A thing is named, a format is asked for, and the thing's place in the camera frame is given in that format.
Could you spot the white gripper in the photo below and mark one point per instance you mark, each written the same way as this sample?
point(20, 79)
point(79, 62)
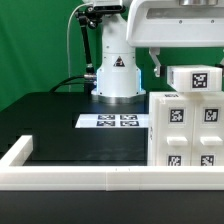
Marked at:
point(175, 23)

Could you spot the white cabinet top block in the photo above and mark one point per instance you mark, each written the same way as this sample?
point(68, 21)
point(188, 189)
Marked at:
point(194, 78)

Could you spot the white cabinet body box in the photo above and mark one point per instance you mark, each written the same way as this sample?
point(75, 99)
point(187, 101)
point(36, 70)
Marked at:
point(155, 101)

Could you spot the white cabinet door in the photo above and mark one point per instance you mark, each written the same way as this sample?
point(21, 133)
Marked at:
point(176, 133)
point(208, 137)

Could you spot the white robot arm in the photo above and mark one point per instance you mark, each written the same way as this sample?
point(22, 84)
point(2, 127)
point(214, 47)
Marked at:
point(118, 79)

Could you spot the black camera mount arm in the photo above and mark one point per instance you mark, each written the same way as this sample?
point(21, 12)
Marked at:
point(90, 18)

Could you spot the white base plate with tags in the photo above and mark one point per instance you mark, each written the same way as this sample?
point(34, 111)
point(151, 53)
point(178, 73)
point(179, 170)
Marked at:
point(112, 121)

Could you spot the white U-shaped obstacle wall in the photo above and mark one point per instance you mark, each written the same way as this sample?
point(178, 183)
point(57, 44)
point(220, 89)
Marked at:
point(16, 175)

